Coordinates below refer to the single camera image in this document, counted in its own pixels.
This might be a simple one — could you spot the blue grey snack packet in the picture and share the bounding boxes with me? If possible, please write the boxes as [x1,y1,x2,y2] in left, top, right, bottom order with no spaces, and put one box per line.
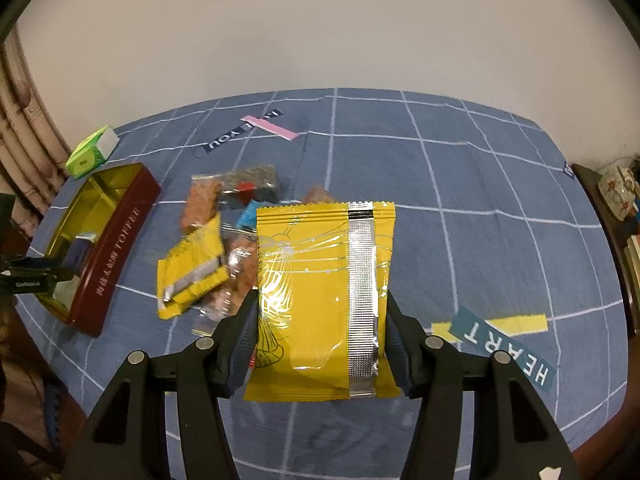
[53,232,98,310]

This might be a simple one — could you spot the yellow snack bag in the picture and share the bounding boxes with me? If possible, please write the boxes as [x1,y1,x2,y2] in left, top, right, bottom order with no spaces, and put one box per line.
[244,202,400,403]
[156,217,229,320]

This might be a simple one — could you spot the clear bag orange snacks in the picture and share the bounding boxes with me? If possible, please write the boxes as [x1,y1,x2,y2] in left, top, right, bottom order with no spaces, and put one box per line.
[180,176,222,234]

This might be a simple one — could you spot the grey sesame block packet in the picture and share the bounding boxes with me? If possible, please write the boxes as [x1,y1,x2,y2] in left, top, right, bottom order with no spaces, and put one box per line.
[220,165,280,209]

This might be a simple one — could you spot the blue candy wrapper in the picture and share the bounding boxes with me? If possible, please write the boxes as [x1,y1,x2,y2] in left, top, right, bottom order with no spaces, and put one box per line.
[235,203,257,232]

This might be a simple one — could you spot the clear bag twisted snacks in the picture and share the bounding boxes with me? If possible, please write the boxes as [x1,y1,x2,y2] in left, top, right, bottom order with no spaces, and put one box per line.
[192,229,258,336]

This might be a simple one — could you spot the brown cake pink packet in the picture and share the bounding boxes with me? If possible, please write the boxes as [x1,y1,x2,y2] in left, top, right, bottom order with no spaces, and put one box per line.
[302,185,335,204]

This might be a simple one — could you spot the red gold toffee tin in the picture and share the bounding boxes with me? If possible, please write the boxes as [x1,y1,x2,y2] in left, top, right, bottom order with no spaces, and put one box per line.
[36,162,160,338]

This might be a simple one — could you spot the beige patterned curtain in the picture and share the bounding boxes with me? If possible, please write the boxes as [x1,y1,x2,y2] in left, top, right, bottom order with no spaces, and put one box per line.
[1,28,70,236]

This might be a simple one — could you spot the green tissue pack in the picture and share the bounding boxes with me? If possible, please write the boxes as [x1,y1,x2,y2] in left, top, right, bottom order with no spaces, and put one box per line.
[65,125,119,179]

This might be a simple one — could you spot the floral box on shelf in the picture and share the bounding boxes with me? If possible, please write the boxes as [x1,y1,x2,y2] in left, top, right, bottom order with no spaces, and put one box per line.
[598,166,639,221]

